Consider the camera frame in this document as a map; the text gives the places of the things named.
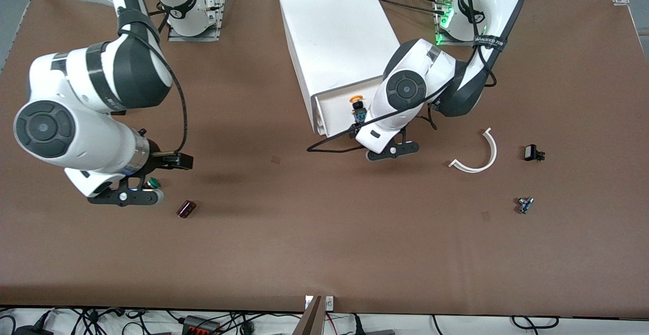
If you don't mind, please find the grey wedge bar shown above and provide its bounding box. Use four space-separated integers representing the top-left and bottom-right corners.
293 295 325 335

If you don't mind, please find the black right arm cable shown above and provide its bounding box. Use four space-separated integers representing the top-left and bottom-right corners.
114 0 188 154

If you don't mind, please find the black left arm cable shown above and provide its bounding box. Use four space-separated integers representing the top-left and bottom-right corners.
307 0 502 153

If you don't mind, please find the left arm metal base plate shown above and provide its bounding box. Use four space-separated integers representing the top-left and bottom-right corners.
435 0 477 47

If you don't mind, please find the white curved plastic piece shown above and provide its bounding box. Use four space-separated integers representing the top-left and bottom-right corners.
449 127 498 174

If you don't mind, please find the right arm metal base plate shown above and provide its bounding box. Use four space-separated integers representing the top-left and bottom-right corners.
167 0 225 42

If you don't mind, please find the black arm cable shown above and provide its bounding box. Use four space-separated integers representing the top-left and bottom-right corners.
114 0 188 154
307 0 502 153

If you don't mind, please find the yellow push button switch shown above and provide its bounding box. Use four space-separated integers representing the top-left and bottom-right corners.
350 95 367 124

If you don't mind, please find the black orange power device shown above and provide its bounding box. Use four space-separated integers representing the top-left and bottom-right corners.
183 315 222 335

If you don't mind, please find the small white bracket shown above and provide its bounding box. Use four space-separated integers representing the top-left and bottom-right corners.
304 295 335 311

